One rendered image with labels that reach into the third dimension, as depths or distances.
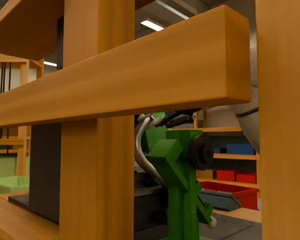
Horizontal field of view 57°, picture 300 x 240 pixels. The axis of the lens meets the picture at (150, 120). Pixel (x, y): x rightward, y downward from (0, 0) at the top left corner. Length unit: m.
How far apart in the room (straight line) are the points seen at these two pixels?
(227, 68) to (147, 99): 0.11
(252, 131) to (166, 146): 0.22
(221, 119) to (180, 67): 6.72
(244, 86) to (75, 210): 0.41
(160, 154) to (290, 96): 0.33
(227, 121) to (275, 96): 6.65
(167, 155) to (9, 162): 3.03
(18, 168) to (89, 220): 2.91
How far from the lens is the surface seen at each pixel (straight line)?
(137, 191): 0.87
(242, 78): 0.29
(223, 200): 1.06
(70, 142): 0.58
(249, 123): 0.69
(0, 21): 0.99
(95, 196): 0.51
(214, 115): 7.11
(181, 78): 0.30
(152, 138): 0.93
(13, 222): 1.06
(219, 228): 0.86
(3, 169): 3.53
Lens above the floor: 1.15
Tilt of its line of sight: 4 degrees up
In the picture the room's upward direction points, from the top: straight up
